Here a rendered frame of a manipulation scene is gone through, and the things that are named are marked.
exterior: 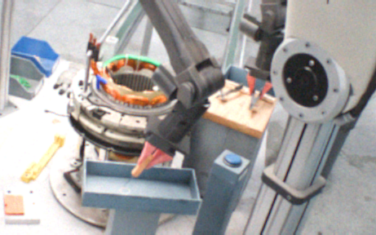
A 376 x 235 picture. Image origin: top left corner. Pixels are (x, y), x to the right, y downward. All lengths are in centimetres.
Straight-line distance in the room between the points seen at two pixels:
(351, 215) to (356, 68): 228
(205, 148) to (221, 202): 20
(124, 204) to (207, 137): 44
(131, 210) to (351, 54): 58
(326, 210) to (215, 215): 170
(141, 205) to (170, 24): 40
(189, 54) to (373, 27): 35
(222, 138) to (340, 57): 69
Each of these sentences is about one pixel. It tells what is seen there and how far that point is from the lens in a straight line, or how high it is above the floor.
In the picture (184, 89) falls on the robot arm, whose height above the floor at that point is 133.
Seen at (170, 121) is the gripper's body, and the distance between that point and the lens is 120.
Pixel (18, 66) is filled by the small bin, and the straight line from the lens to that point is 214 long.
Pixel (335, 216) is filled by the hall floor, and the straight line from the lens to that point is 319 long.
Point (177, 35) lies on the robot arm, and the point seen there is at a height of 142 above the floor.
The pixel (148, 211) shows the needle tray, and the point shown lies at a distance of 131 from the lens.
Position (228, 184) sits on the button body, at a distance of 148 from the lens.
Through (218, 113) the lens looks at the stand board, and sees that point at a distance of 159.
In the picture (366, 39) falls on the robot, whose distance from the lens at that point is 98.
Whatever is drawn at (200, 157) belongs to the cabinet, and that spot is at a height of 91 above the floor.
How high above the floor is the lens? 188
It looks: 30 degrees down
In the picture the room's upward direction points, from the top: 12 degrees clockwise
